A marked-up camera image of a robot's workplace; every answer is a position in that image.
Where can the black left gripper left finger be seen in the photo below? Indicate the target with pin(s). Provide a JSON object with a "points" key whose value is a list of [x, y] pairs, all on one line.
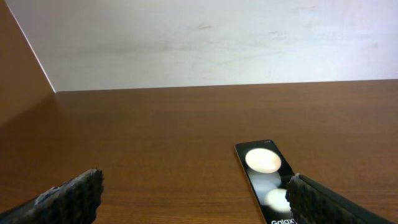
{"points": [[75, 201]]}

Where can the black Galaxy smartphone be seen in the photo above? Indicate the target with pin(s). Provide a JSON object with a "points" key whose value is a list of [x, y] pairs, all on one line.
{"points": [[268, 173]]}

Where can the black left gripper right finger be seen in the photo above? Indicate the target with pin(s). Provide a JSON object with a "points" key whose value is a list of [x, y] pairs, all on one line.
{"points": [[311, 202]]}

